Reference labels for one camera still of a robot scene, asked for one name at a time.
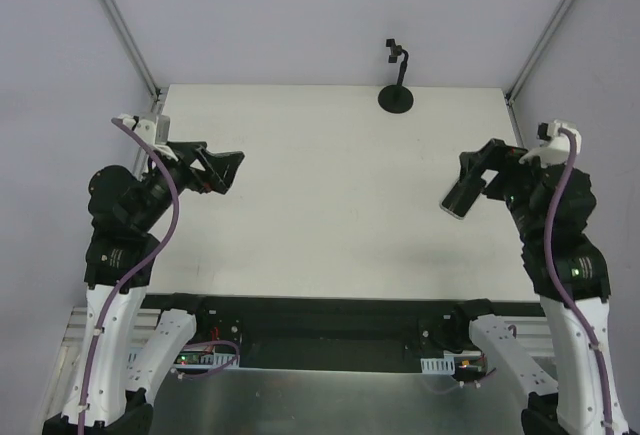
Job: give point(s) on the left aluminium frame post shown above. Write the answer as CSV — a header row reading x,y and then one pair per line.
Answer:
x,y
131,48

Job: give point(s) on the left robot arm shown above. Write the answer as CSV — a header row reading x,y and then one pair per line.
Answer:
x,y
111,394

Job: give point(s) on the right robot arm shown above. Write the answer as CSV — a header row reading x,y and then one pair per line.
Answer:
x,y
550,202

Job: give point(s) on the white cable duct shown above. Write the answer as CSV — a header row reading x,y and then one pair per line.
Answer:
x,y
189,361
445,366

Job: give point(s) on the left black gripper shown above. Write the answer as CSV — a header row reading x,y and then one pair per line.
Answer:
x,y
195,167

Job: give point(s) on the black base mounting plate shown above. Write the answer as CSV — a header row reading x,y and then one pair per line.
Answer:
x,y
344,335

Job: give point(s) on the right aluminium frame post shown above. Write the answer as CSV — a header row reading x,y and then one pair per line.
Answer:
x,y
550,29

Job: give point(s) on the black phone stand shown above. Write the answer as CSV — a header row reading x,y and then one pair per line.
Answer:
x,y
396,98

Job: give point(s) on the right white cable duct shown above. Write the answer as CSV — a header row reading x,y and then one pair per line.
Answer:
x,y
445,366

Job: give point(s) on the left white cable duct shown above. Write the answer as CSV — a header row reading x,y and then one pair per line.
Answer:
x,y
189,361

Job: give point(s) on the black smartphone clear case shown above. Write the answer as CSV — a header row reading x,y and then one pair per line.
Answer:
x,y
461,197

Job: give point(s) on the aluminium frame post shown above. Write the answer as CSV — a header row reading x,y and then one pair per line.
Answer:
x,y
550,29
131,48

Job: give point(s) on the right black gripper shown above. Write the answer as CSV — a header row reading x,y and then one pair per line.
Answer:
x,y
495,166

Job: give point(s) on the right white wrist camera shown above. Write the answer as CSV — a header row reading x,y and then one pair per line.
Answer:
x,y
555,145

